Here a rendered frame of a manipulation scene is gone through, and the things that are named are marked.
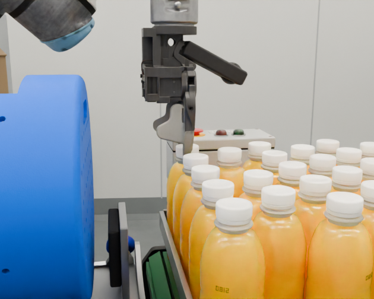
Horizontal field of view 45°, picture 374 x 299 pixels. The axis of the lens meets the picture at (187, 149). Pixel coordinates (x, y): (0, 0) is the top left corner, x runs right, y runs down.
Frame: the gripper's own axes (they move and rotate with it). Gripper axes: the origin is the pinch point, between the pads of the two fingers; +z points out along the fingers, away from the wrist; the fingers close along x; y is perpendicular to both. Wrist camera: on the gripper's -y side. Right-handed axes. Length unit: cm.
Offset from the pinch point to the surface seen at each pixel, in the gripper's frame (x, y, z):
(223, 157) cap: 5.0, -5.1, 0.4
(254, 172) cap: 17.7, -6.1, -0.7
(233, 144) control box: -7.7, -10.2, 1.1
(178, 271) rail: 19.3, 4.3, 12.0
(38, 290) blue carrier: 28.7, 20.4, 7.9
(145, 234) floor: -221, -8, 111
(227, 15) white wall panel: -251, -71, -40
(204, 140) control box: -7.7, -4.6, 0.2
